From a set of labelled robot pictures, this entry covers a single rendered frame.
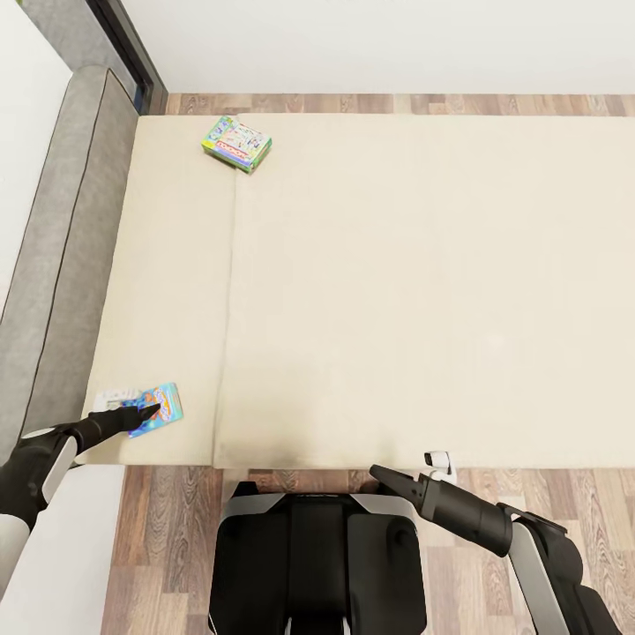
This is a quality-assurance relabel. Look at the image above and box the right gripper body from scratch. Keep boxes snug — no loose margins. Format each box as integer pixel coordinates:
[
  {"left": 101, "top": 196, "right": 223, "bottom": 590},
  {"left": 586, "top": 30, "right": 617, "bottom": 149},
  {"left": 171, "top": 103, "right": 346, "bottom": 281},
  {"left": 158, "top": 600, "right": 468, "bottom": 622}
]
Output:
[{"left": 414, "top": 473, "right": 482, "bottom": 542}]

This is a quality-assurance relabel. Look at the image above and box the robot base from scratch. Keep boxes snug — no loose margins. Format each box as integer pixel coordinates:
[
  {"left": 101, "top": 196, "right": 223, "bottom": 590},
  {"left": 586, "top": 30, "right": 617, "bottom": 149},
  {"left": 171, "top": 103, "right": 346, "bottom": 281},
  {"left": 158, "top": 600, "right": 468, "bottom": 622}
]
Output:
[{"left": 208, "top": 482, "right": 428, "bottom": 635}]

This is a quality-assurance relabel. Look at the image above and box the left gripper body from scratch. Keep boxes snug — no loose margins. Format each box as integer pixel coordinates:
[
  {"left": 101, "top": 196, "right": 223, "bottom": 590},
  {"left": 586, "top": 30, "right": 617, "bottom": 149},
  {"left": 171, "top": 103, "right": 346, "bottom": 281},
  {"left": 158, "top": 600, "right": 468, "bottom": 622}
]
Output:
[{"left": 82, "top": 405, "right": 140, "bottom": 445}]

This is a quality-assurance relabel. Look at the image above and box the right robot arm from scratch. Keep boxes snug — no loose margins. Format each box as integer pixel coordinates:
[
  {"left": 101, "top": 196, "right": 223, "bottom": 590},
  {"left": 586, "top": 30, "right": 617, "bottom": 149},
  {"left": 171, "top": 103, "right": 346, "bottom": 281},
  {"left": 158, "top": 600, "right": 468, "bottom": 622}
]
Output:
[{"left": 370, "top": 451, "right": 622, "bottom": 635}]

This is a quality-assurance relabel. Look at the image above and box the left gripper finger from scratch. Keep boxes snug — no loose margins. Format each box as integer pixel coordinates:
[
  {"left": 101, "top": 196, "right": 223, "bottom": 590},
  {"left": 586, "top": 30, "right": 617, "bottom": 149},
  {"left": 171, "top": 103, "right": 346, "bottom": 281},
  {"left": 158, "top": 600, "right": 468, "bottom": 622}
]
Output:
[{"left": 138, "top": 403, "right": 161, "bottom": 425}]

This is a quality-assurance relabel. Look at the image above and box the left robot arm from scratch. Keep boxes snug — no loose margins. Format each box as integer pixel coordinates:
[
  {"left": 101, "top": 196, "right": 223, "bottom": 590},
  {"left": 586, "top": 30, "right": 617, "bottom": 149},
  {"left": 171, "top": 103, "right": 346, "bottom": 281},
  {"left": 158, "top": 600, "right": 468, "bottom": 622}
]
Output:
[{"left": 0, "top": 388, "right": 161, "bottom": 603}]

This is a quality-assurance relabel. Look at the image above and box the board game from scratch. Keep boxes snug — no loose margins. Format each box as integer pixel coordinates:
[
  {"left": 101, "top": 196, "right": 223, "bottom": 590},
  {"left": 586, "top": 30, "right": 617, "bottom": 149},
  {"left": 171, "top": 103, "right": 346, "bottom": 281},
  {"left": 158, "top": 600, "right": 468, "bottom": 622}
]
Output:
[
  {"left": 120, "top": 382, "right": 183, "bottom": 439},
  {"left": 201, "top": 116, "right": 273, "bottom": 172}
]

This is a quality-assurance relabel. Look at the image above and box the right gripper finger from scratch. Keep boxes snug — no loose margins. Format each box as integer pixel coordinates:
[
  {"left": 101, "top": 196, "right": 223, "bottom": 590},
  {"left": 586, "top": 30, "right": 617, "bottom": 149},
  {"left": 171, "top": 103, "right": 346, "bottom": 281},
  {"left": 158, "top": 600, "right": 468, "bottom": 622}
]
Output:
[{"left": 370, "top": 466, "right": 428, "bottom": 505}]

